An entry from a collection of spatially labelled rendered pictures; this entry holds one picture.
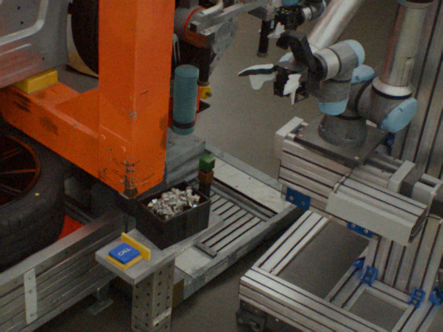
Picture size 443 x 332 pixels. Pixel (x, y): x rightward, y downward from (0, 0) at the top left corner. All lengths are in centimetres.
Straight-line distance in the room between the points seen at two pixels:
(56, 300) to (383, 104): 125
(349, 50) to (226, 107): 221
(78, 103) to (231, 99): 172
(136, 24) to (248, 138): 176
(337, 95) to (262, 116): 209
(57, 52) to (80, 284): 81
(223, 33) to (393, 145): 76
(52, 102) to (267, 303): 101
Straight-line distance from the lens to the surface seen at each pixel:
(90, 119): 274
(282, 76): 201
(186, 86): 301
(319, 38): 225
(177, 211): 262
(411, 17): 229
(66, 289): 284
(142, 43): 243
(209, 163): 267
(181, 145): 353
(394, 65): 235
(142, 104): 254
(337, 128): 252
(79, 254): 279
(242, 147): 397
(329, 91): 216
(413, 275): 292
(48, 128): 291
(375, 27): 542
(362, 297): 294
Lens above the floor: 215
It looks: 34 degrees down
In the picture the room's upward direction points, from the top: 6 degrees clockwise
